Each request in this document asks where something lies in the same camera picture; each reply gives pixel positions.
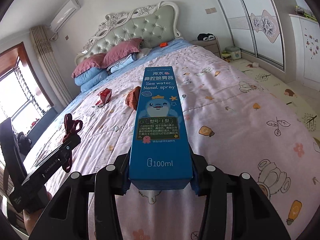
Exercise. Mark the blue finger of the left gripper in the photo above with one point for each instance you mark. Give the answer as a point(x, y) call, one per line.
point(61, 153)

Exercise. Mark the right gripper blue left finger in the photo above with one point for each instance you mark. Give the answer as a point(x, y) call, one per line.
point(66, 215)

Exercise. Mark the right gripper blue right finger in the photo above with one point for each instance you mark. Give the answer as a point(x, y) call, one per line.
point(253, 215)

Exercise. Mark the red snack bag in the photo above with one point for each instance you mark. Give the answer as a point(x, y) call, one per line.
point(105, 97)

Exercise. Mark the orange knitted sock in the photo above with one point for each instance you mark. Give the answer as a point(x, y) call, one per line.
point(133, 97)

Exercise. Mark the blue nasal spray box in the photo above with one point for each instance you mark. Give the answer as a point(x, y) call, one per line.
point(160, 158)

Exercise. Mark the person left hand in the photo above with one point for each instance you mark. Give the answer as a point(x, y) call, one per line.
point(30, 219)

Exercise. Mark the dark maroon sock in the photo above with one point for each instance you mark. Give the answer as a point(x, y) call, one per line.
point(72, 127)

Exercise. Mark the folded blue duvet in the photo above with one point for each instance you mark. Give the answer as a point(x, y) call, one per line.
point(90, 78)

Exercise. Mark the pink printed quilt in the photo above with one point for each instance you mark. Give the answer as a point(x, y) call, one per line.
point(238, 119)

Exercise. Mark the beige curtain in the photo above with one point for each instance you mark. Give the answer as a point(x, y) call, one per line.
point(48, 63)

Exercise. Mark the left pink pillow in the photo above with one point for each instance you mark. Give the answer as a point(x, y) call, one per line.
point(91, 62)

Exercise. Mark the pink pillow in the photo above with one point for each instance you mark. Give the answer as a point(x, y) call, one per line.
point(91, 62)
point(120, 51)

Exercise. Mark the right pink pillow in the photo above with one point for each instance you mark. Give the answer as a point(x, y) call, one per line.
point(120, 51)

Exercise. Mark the folded light blue blanket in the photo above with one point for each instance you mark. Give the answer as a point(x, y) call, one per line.
point(121, 63)

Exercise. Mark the white air conditioner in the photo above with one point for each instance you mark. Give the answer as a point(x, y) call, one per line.
point(64, 15)

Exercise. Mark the white storage box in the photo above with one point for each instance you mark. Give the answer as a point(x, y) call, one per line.
point(235, 52)

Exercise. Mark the small orange object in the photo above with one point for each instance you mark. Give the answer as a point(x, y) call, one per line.
point(164, 44)

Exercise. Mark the bedside table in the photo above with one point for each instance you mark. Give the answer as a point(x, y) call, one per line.
point(212, 46)

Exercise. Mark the green tufted headboard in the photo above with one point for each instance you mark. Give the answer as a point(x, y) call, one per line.
point(154, 24)

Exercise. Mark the black white clothes pile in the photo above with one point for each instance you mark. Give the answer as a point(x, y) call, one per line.
point(205, 37)

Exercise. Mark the white low cabinet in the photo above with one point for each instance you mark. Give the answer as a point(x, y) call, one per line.
point(306, 33)

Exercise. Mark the white sliding wardrobe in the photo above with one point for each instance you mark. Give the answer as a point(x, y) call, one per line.
point(255, 29)

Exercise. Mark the window with wooden frame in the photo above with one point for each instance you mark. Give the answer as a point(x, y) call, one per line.
point(23, 98)

